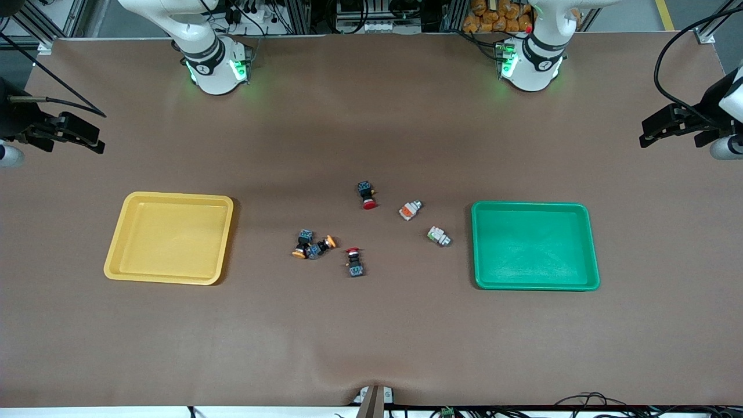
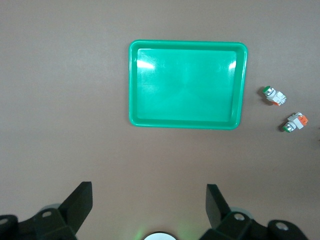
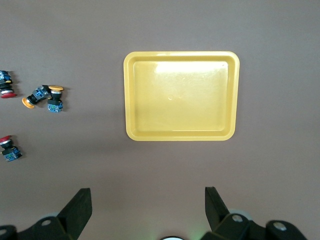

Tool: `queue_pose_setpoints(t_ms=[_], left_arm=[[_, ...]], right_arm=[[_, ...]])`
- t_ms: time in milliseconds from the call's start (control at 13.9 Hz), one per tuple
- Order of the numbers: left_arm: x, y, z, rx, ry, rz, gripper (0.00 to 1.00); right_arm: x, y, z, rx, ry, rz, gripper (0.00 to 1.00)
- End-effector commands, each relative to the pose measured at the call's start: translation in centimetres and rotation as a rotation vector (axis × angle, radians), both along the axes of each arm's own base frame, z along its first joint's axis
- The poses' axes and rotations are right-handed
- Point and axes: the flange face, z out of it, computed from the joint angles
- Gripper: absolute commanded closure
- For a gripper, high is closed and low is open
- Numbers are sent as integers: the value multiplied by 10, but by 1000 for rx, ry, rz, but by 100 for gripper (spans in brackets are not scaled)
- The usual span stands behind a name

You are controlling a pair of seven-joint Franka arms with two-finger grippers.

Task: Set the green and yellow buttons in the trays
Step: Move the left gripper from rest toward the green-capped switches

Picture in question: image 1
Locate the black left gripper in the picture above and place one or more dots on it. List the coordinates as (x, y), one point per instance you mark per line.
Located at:
(698, 119)

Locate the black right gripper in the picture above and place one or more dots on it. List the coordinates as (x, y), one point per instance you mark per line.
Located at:
(16, 121)

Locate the white pushbutton green contact block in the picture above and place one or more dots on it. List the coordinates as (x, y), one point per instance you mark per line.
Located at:
(439, 235)

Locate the yellow mushroom pushbutton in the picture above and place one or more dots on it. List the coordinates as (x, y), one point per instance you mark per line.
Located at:
(302, 244)
(321, 248)

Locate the white pushbutton orange contact block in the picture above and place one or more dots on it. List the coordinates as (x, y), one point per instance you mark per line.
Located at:
(410, 210)

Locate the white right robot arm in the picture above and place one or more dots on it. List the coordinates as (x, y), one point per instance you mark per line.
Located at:
(210, 55)

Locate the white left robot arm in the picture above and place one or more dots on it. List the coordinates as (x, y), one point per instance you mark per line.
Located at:
(537, 58)

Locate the yellow plastic tray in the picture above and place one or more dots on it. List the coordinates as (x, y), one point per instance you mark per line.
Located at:
(168, 238)

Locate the green plastic tray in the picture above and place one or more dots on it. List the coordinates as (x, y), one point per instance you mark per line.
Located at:
(534, 247)

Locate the bag of orange items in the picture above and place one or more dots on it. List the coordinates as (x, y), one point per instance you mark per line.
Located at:
(498, 16)

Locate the red mushroom pushbutton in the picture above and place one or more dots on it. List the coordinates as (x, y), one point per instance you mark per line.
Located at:
(354, 263)
(367, 195)

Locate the white power strip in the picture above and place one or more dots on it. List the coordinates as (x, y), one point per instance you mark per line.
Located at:
(380, 26)

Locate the metal table clamp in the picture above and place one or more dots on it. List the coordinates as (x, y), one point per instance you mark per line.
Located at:
(374, 400)

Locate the aluminium corner bracket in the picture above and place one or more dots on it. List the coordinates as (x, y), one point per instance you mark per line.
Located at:
(45, 47)
(705, 35)

